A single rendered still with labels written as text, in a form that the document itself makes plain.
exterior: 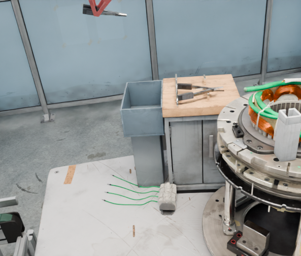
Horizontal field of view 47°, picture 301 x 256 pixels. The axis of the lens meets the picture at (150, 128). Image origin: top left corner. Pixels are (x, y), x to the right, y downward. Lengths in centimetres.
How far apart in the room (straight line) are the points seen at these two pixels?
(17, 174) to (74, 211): 163
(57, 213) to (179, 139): 41
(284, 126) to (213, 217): 41
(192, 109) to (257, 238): 33
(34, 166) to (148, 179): 171
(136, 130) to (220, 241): 34
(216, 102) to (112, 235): 44
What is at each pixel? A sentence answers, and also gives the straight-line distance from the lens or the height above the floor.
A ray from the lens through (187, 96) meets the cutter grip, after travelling 87.
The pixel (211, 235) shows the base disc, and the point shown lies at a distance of 90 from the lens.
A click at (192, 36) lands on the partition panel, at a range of 303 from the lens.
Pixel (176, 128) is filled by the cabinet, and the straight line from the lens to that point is 90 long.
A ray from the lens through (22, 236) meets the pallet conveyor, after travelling 116.
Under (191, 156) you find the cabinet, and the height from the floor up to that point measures 91.
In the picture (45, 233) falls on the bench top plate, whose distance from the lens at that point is 101.
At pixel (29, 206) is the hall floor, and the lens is 234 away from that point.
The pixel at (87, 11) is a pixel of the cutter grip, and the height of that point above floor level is 126.
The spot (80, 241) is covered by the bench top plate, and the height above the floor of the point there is 78.
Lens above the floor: 148
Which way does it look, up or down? 32 degrees down
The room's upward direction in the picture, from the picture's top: 6 degrees counter-clockwise
